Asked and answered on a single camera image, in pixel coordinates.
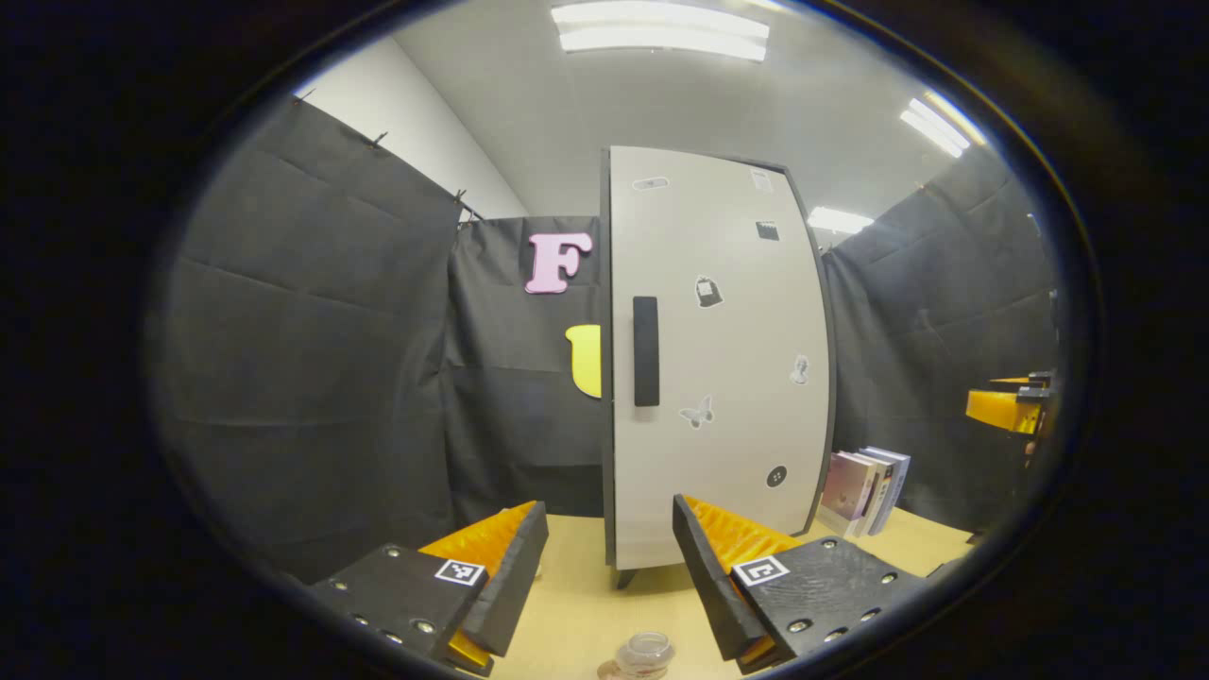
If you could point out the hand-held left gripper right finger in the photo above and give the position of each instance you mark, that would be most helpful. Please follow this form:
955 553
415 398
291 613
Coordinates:
704 576

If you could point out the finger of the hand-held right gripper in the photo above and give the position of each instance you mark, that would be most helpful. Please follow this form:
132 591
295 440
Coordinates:
996 411
1020 382

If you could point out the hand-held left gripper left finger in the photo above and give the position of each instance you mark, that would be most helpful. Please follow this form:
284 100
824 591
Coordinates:
515 586

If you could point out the clear bottle with cherry label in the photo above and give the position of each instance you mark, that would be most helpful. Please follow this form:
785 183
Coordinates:
647 652

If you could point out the white cabinet door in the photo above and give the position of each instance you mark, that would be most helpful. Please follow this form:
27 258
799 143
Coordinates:
718 472

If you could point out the dark grey cabinet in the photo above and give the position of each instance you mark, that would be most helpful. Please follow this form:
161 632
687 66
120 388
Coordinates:
605 425

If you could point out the white book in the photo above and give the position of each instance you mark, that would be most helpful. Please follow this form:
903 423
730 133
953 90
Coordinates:
880 496

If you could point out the pink book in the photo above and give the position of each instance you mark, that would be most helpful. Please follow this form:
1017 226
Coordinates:
845 486

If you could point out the ceiling light panel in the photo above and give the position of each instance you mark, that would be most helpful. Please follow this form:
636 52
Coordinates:
940 123
839 220

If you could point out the black backdrop cloth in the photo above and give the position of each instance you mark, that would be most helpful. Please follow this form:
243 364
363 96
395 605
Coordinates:
312 359

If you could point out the large double ceiling light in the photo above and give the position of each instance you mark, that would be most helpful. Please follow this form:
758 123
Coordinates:
661 26

